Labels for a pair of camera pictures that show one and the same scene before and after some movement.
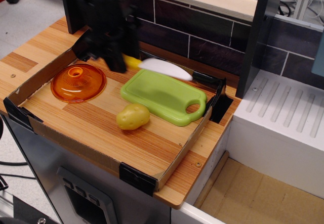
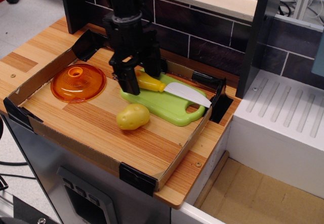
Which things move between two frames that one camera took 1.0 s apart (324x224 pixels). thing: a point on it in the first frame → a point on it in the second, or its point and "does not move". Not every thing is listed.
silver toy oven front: [81, 190] does not move
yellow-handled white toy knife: [158, 66] → [184, 90]
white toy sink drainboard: [278, 127] does not move
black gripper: [114, 31] → [128, 43]
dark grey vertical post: [267, 4] does not move
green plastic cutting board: [165, 97] does not move
